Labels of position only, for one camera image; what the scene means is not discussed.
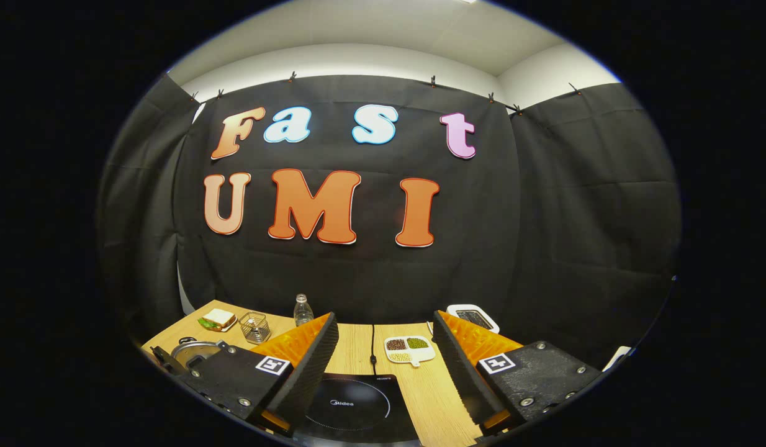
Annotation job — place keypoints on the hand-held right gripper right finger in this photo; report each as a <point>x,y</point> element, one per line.
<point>460,372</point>

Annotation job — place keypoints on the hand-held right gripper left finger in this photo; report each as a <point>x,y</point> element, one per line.
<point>315,366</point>

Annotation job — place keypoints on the black induction cooktop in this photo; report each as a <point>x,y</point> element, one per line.
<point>358,403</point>

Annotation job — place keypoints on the white divided bean dish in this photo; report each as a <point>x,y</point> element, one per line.
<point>420,355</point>

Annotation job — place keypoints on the clear plastic water bottle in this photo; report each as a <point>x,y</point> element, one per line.
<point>303,313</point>

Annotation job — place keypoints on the white toaster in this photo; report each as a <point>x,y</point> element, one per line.
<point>473,318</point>

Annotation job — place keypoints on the sandwich with lettuce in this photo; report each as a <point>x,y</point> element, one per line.
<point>218,318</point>

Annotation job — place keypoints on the row of black cloth clips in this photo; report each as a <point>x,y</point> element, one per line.
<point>432,81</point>

